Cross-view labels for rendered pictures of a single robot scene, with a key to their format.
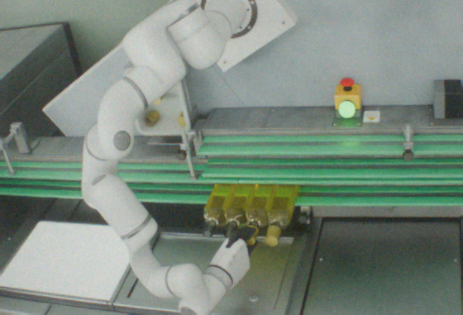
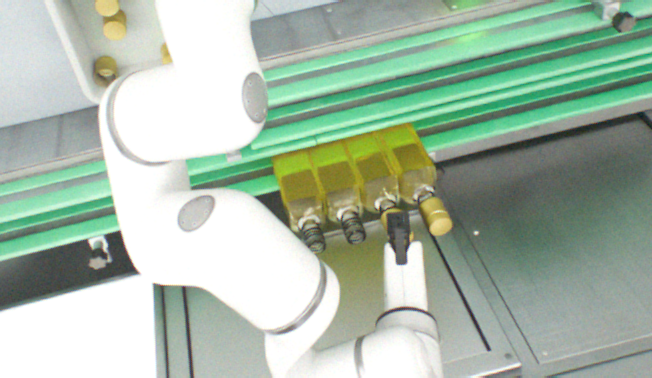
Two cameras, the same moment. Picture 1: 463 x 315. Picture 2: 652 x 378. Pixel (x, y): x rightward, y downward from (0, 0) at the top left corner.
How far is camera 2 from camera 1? 87 cm
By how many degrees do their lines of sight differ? 23
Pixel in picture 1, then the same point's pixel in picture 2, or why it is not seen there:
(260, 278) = not seen: hidden behind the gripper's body
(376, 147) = (548, 25)
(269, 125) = (342, 33)
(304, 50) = not seen: outside the picture
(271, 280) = (440, 295)
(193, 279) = (424, 359)
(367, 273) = (568, 234)
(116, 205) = (267, 261)
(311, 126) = (417, 19)
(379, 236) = (536, 170)
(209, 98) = not seen: hidden behind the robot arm
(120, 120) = (240, 47)
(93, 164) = (143, 181)
